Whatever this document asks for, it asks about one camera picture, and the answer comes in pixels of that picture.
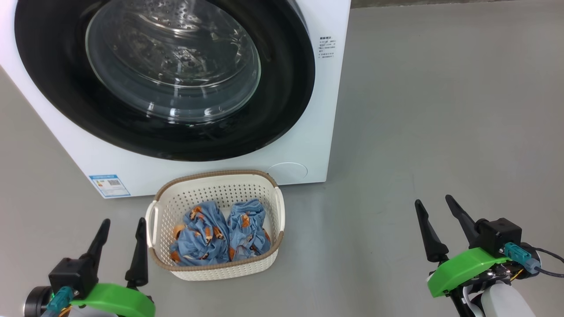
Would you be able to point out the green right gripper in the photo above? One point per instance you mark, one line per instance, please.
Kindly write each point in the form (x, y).
(462, 268)

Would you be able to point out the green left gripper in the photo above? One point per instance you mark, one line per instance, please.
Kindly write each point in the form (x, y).
(119, 299)

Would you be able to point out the blue garment with orange print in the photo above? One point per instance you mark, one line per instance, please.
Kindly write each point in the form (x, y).
(246, 233)
(202, 242)

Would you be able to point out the black glass washing machine door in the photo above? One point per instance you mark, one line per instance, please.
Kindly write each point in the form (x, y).
(53, 66)

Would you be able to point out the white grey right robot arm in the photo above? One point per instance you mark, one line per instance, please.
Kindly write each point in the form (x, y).
(506, 301)

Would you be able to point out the cream perforated laundry basket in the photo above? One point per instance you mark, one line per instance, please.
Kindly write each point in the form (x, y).
(220, 187)

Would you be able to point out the white front-load washing machine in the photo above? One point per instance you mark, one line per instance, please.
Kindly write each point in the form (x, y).
(286, 145)

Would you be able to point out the blue energy label sticker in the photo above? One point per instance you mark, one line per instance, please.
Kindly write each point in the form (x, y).
(110, 186)

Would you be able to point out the round drain filter cover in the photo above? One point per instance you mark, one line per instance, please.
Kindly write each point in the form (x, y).
(286, 171)

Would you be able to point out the printed text sticker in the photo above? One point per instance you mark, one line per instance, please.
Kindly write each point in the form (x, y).
(328, 47)

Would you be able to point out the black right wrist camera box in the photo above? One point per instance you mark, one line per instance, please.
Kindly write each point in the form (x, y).
(498, 235)

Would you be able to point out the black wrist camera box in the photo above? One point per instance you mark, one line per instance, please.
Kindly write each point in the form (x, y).
(72, 275)
(498, 235)

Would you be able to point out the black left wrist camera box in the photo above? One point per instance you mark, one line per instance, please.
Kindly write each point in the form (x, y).
(72, 275)

